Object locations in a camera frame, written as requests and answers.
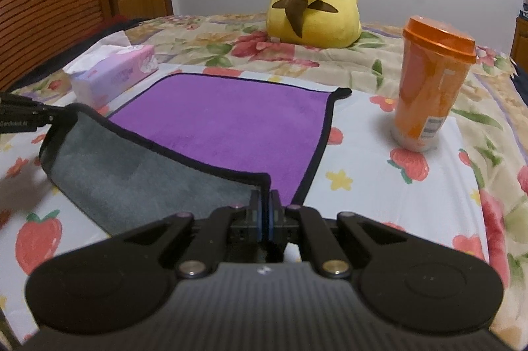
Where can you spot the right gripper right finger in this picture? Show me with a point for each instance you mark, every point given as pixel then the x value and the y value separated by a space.
pixel 283 224

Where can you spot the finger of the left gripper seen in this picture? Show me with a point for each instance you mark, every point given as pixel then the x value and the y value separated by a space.
pixel 20 114

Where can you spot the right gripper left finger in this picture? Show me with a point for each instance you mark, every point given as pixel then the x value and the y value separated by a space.
pixel 246 224

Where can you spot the floral bed quilt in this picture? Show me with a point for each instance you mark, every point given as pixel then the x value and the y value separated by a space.
pixel 490 114

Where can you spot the pink tissue pack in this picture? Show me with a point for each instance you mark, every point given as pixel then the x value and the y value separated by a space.
pixel 108 68

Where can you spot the orange lidded cup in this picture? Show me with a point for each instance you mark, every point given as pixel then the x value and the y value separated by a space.
pixel 436 60

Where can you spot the wooden side cabinet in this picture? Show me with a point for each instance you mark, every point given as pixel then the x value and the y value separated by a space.
pixel 519 47

